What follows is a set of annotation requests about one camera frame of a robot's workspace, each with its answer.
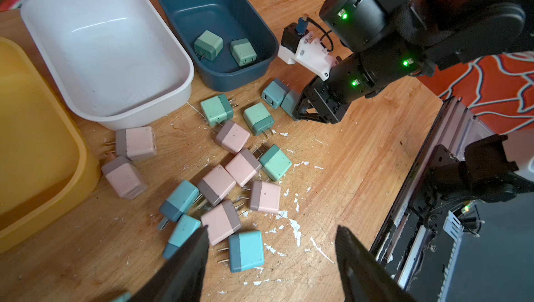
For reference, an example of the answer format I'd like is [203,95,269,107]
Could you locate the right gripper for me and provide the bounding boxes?
[292,36,421,124]

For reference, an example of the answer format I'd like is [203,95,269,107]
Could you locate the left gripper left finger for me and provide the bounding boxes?
[130,227,209,301]

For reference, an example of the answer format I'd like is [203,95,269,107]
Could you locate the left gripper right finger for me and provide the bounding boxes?
[335,226,414,302]

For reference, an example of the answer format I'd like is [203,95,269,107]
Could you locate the blue plug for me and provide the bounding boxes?
[163,214,202,260]
[261,78,290,110]
[228,231,265,273]

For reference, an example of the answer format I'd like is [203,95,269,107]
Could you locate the green plug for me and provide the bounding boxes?
[230,39,257,67]
[193,30,224,61]
[243,103,275,136]
[200,94,239,127]
[253,145,293,182]

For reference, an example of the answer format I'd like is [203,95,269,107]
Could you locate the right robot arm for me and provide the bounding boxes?
[292,0,533,124]

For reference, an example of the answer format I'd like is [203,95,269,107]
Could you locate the pink plug beside yellow box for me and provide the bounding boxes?
[102,156,148,199]

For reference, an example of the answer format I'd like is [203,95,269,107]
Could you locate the pink plug near yellow box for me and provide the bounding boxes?
[104,126,157,161]

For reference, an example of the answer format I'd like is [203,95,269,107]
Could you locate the yellow storage box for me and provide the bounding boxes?
[1,38,100,252]

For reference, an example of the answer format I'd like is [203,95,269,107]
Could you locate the dark teal storage box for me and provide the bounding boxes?
[157,0,279,92]

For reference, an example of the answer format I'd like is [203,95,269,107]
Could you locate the white storage box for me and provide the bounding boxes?
[21,0,194,130]

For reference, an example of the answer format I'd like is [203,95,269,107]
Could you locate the blue plug bottom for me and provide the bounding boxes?
[228,231,265,273]

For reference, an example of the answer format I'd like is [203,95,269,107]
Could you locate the pink plug bottom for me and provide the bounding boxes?
[200,200,244,246]

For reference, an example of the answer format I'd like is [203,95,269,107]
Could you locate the green plug top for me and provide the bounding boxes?
[200,94,239,127]

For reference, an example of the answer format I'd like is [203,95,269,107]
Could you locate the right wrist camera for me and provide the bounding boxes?
[278,16,340,81]

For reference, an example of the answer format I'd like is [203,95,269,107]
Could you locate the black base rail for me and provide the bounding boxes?
[371,98,533,301]

